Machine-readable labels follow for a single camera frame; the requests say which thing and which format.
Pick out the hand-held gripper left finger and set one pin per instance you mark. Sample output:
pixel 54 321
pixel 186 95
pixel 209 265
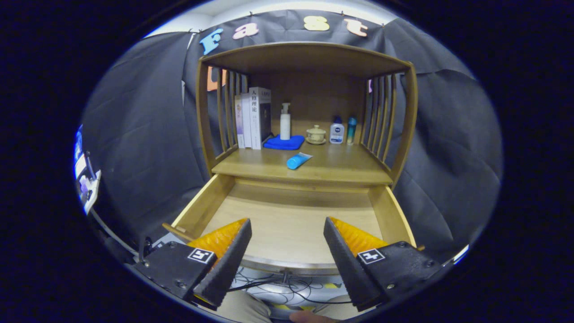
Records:
pixel 228 264

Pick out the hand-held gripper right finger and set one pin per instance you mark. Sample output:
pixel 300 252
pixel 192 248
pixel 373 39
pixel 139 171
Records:
pixel 347 264

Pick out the wooden drawer with black knob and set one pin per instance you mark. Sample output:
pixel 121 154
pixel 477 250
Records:
pixel 287 215

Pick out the blue and white tube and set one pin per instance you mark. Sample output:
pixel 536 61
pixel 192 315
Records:
pixel 297 161

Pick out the wooden cabinet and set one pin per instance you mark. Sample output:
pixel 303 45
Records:
pixel 305 58

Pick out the person's right leg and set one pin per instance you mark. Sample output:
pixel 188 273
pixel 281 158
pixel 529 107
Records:
pixel 334 304

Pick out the person's leg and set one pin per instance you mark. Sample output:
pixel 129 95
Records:
pixel 244 309
pixel 334 304

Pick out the person's left leg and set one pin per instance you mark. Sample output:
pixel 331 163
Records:
pixel 244 309

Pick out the white bottle with blue cap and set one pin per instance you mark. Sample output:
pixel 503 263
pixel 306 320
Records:
pixel 337 133

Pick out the blue cloth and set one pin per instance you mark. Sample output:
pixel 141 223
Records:
pixel 282 143

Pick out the teal bottle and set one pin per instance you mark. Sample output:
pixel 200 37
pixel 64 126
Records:
pixel 351 131

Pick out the beige lidded teacup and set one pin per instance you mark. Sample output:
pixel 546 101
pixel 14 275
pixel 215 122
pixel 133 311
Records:
pixel 316 134

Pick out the thin purple book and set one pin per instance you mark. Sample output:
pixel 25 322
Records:
pixel 239 123

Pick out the thin white book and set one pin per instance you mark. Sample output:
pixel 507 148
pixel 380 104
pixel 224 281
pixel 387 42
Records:
pixel 246 121

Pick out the white pump bottle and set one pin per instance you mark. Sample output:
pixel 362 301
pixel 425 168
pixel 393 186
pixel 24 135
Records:
pixel 285 128

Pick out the cluttered white shelf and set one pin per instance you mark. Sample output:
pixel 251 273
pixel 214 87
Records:
pixel 85 179

